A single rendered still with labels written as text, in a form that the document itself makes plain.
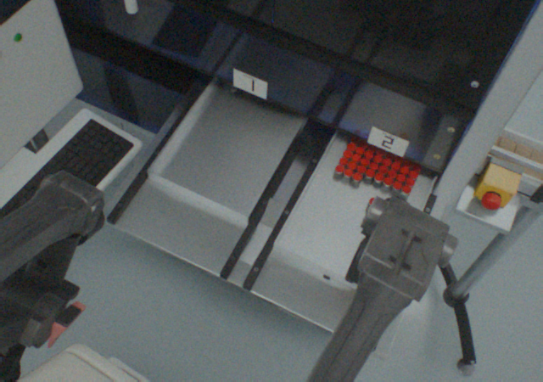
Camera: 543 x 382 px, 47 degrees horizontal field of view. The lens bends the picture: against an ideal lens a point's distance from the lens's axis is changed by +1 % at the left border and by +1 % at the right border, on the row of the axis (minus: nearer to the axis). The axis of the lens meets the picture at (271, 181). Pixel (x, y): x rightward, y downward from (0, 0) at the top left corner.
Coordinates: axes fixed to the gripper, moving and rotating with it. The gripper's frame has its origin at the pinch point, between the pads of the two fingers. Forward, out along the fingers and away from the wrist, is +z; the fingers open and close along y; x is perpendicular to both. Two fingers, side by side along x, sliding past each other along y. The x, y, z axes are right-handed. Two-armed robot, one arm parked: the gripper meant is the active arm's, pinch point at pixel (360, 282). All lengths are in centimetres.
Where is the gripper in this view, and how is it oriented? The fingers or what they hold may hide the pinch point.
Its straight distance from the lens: 136.8
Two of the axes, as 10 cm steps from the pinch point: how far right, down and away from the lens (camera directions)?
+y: 4.4, -7.3, 5.2
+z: -0.8, 5.5, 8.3
